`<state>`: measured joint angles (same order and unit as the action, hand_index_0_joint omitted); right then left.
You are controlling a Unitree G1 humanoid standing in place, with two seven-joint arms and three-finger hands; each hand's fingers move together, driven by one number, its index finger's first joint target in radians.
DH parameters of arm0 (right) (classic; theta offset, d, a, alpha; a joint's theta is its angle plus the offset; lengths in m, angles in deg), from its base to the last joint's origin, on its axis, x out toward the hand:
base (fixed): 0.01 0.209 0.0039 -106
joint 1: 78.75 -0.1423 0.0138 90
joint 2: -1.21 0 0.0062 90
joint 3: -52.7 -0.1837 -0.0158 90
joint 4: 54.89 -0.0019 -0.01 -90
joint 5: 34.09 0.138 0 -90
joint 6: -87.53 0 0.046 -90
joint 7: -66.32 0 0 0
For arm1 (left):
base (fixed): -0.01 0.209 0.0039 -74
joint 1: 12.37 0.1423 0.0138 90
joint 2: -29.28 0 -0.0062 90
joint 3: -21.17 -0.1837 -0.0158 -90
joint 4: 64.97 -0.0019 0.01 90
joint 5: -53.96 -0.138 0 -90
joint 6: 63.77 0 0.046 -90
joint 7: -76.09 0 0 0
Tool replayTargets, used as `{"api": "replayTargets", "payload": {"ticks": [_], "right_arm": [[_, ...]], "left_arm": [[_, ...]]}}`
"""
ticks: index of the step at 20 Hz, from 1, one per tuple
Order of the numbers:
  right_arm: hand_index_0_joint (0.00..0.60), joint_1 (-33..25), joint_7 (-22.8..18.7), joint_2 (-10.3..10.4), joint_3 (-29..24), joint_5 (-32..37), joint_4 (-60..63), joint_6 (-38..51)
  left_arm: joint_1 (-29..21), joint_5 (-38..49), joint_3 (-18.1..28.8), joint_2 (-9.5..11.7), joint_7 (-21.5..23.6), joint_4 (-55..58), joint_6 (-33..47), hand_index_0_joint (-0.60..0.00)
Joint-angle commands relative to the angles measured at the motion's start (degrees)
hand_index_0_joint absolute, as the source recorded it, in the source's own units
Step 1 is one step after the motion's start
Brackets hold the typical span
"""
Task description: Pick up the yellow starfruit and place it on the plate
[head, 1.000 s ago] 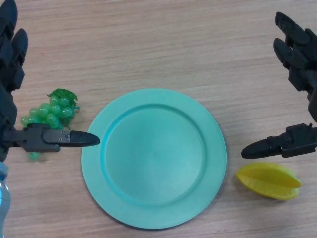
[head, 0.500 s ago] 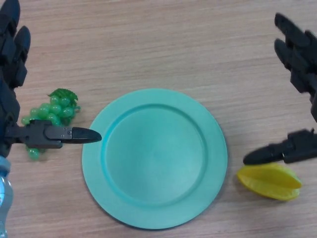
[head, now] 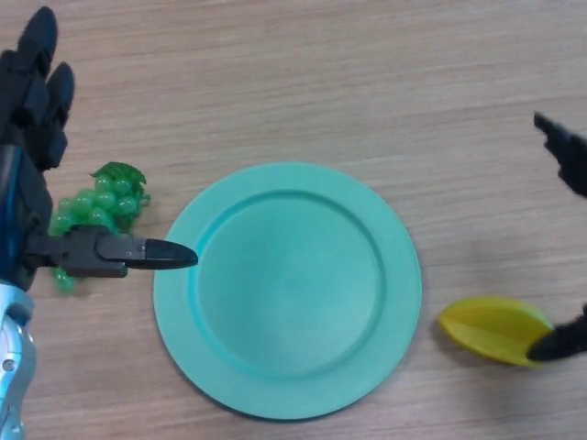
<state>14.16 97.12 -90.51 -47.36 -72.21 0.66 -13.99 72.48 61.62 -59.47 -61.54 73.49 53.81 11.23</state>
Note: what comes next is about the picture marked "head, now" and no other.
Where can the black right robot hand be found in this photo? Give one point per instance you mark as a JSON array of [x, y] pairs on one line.
[[573, 160]]

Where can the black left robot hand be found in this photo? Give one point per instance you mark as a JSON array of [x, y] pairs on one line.
[[27, 206]]

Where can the yellow starfruit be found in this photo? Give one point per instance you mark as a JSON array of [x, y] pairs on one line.
[[486, 325]]

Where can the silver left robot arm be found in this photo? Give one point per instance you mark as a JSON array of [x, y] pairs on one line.
[[14, 357]]

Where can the green round plate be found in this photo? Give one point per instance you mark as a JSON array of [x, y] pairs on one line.
[[289, 289]]

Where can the green grape bunch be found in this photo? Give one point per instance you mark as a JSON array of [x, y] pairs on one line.
[[101, 204]]

